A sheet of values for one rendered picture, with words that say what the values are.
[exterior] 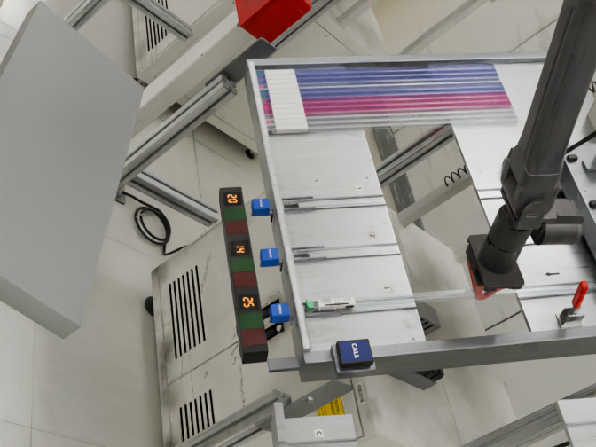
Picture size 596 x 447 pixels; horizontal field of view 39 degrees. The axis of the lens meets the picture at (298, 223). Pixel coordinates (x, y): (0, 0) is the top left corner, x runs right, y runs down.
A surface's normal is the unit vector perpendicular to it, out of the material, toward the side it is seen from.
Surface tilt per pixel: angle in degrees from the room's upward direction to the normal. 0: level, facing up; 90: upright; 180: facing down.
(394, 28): 90
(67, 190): 0
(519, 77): 42
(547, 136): 91
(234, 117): 90
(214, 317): 90
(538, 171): 80
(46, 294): 0
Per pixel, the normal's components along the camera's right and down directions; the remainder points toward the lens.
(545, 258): 0.11, -0.63
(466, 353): 0.16, 0.78
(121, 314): 0.74, -0.51
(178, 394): -0.65, -0.38
